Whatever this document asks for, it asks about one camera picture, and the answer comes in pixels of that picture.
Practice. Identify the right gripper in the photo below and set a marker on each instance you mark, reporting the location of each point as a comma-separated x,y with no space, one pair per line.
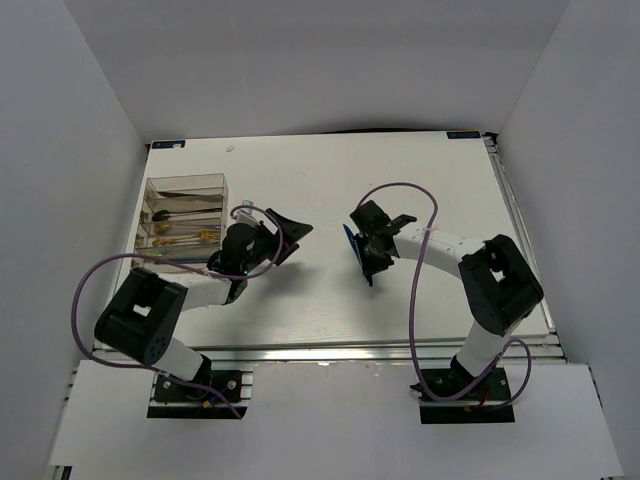
370,267

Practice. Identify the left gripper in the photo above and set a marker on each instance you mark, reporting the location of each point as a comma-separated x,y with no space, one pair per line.
293,231

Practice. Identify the blue knife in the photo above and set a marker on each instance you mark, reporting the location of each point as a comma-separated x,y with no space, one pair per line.
351,237

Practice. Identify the gold fork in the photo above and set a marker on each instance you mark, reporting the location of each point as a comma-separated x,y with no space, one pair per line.
204,236

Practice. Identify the black spoon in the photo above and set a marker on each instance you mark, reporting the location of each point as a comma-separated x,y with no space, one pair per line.
163,215

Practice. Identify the black knife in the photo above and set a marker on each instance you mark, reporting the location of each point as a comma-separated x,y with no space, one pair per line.
178,194

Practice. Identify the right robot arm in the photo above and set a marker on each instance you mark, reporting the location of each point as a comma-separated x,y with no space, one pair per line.
500,287

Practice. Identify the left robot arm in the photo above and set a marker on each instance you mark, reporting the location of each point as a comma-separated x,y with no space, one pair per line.
140,320

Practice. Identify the clear compartment organizer tray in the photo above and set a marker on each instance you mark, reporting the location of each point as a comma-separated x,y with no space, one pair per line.
193,255

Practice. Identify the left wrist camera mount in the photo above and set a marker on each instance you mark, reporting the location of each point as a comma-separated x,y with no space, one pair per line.
243,213

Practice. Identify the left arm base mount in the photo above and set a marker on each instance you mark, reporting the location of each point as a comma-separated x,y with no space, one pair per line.
227,397

